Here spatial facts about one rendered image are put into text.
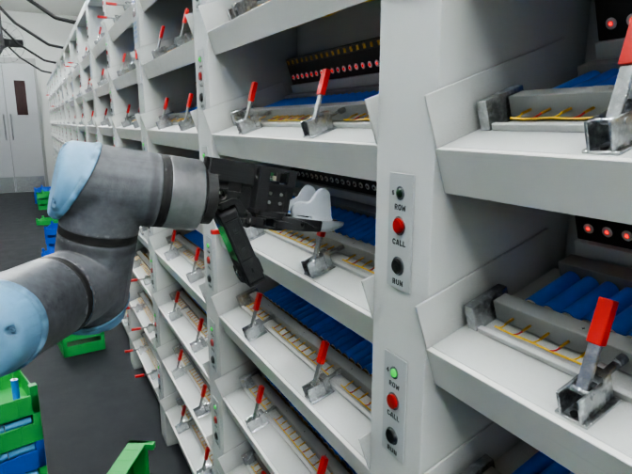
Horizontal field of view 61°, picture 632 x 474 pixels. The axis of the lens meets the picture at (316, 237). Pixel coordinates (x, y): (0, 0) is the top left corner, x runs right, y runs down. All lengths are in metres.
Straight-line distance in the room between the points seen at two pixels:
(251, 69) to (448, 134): 0.72
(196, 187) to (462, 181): 0.31
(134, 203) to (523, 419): 0.45
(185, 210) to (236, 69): 0.56
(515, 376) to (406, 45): 0.32
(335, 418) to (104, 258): 0.39
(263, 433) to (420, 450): 0.58
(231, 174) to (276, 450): 0.59
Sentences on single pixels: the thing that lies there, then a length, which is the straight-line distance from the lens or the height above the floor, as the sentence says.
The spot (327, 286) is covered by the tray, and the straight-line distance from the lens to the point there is 0.73.
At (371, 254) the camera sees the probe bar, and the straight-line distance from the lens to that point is 0.73.
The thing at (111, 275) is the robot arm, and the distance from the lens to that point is 0.66.
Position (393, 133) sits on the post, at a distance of 0.56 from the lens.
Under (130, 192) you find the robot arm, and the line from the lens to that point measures 0.63.
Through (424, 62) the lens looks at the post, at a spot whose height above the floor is 1.21.
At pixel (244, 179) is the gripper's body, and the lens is 0.69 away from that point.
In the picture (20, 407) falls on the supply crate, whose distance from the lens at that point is 1.65.
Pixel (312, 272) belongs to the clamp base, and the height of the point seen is 0.95.
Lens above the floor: 1.16
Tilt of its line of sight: 12 degrees down
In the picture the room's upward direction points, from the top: straight up
